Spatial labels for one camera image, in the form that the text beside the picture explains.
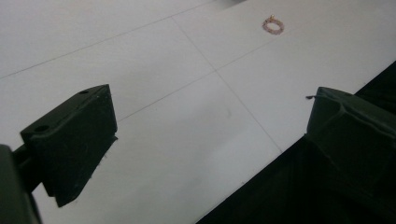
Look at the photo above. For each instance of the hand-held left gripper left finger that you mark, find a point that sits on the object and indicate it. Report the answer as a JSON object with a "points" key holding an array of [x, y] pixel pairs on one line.
{"points": [[74, 140]]}

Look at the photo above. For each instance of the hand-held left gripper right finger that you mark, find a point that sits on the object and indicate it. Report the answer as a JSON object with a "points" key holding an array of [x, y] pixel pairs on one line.
{"points": [[348, 146]]}

